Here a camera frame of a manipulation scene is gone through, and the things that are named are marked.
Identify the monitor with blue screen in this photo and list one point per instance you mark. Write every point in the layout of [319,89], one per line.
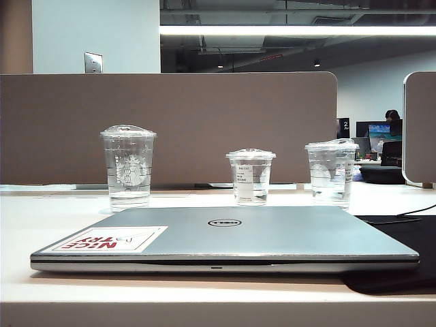
[378,136]

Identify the short clear cup white label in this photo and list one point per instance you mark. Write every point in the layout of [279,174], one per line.
[250,177]

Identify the black mouse pad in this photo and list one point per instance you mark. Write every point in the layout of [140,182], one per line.
[425,272]

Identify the brown divider with white edge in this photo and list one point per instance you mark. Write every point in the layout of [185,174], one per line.
[422,129]

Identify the dark computer monitor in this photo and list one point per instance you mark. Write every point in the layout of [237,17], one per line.
[362,129]

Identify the black sign with number two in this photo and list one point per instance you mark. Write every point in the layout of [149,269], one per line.
[344,127]

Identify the black ceiling spotlight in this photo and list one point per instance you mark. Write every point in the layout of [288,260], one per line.
[317,63]

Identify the black office chair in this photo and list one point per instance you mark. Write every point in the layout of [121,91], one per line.
[391,153]

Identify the clear cup with tilted lid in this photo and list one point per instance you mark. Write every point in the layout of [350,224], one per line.
[327,177]

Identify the wide brown desk divider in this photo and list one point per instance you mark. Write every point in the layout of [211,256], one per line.
[204,119]

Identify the metal wall switch plate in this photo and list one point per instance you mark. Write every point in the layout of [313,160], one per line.
[93,62]

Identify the tall clear Starbucks cup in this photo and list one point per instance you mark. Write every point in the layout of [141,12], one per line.
[129,163]

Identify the black round cushion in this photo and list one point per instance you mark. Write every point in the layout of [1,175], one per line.
[381,174]

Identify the person with dark hair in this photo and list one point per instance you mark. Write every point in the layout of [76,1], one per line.
[392,115]

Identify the silver Dell laptop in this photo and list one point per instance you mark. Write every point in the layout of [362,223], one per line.
[272,235]

